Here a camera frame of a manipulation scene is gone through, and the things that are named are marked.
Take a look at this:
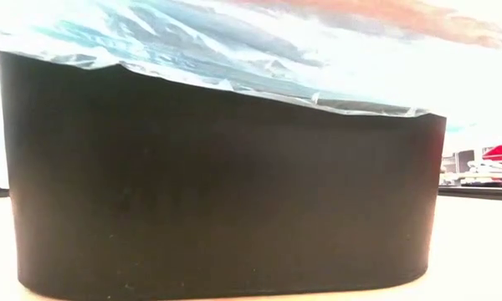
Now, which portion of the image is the black trash bin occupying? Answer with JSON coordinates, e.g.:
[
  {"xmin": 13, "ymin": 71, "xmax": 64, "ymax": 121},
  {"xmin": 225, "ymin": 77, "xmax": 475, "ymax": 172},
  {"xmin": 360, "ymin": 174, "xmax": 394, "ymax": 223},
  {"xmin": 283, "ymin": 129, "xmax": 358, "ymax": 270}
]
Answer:
[{"xmin": 0, "ymin": 49, "xmax": 448, "ymax": 301}]

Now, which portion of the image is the teal plastic trash bag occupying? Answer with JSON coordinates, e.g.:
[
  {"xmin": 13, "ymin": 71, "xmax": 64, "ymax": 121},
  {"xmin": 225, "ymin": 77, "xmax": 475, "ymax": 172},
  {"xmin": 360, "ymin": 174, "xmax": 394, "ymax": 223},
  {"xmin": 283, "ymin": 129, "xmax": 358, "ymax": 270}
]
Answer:
[{"xmin": 0, "ymin": 0, "xmax": 444, "ymax": 119}]

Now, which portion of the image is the wooden workbench on casters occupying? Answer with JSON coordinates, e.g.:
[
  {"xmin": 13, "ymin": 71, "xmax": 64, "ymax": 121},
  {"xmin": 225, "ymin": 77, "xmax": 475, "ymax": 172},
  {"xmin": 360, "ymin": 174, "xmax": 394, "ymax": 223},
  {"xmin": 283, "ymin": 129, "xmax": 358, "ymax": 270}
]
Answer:
[{"xmin": 438, "ymin": 172, "xmax": 502, "ymax": 187}]

